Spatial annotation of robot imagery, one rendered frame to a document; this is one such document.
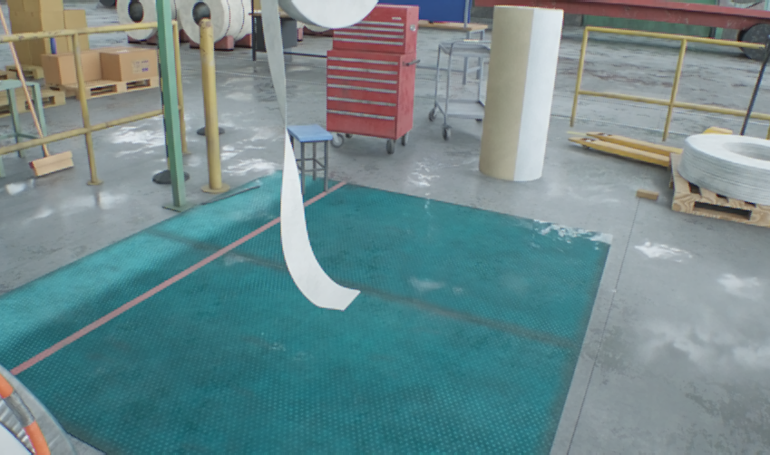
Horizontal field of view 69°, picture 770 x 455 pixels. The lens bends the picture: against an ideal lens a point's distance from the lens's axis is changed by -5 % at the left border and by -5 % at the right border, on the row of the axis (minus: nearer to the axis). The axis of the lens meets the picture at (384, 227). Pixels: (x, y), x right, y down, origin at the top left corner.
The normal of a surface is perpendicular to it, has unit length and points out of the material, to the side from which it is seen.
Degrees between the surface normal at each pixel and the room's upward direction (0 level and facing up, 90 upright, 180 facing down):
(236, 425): 0
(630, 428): 0
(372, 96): 89
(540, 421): 0
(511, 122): 90
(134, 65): 90
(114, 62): 90
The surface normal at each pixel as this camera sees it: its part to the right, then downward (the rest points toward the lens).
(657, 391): 0.04, -0.92
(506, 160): -0.36, 0.35
